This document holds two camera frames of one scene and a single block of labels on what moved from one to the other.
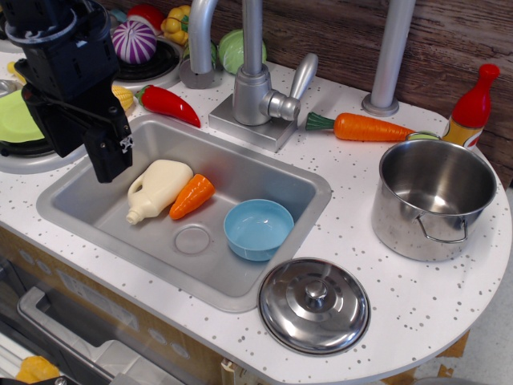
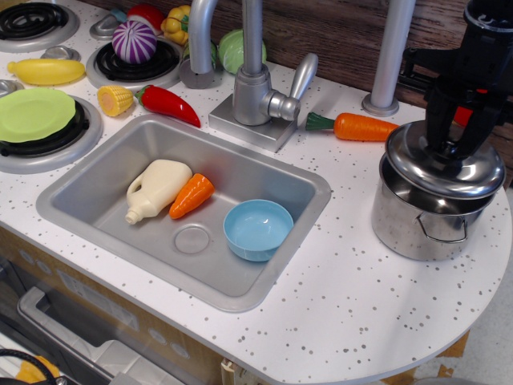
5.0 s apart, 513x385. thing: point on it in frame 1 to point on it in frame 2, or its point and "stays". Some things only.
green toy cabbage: [231, 50] stays
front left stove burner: [31, 155] stays
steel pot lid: [315, 306] to [479, 174]
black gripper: [69, 92] to [478, 79]
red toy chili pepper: [158, 100] stays
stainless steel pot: [429, 200] stays
